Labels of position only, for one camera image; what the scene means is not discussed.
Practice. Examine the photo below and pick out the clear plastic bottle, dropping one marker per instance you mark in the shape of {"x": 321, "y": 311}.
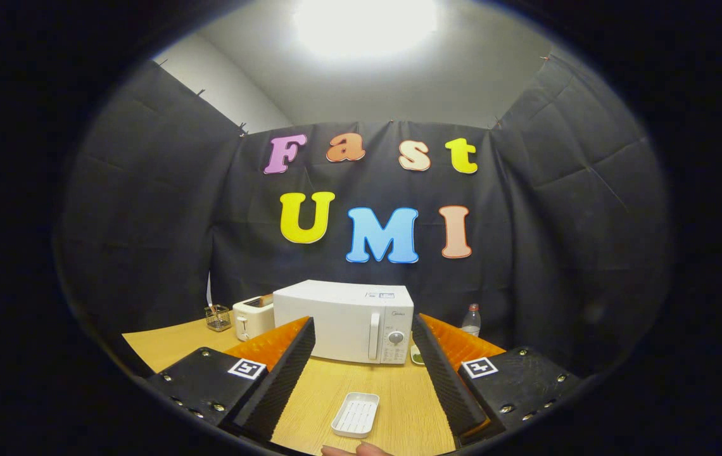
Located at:
{"x": 472, "y": 323}

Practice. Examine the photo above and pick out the white toaster oven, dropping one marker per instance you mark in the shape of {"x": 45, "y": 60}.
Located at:
{"x": 329, "y": 320}

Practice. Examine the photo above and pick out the black backdrop cloth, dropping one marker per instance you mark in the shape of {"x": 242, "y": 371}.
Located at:
{"x": 158, "y": 215}

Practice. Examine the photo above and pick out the white condiment dish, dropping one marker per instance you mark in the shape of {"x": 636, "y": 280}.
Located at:
{"x": 416, "y": 356}

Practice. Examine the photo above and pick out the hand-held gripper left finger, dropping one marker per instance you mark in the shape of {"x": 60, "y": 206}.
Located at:
{"x": 282, "y": 380}

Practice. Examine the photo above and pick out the white ribbed tray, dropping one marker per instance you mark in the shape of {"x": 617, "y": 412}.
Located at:
{"x": 354, "y": 415}

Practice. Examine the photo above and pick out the bread slice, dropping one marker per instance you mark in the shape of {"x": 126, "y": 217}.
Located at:
{"x": 266, "y": 299}

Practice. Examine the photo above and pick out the white bread toaster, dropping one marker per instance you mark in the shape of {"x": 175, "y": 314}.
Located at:
{"x": 252, "y": 320}

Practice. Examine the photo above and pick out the ceiling light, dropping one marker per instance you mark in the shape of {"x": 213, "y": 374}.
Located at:
{"x": 364, "y": 25}

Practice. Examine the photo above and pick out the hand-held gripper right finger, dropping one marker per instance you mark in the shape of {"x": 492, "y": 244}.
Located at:
{"x": 446, "y": 380}

